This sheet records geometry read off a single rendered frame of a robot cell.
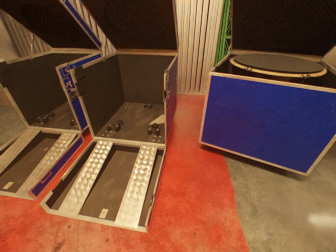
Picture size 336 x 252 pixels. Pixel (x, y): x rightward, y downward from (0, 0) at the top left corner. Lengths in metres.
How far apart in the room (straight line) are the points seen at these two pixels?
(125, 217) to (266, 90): 1.50
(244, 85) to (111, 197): 1.49
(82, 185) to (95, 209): 0.27
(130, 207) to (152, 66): 1.79
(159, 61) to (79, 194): 1.83
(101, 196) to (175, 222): 0.70
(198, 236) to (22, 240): 1.30
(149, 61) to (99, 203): 1.82
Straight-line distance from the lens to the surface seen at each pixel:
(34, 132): 2.58
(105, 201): 1.62
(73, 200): 1.71
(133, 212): 1.49
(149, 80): 2.47
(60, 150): 2.15
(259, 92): 1.48
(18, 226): 1.87
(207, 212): 1.54
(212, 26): 3.27
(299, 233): 1.75
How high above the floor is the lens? 1.34
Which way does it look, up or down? 34 degrees down
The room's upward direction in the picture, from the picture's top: straight up
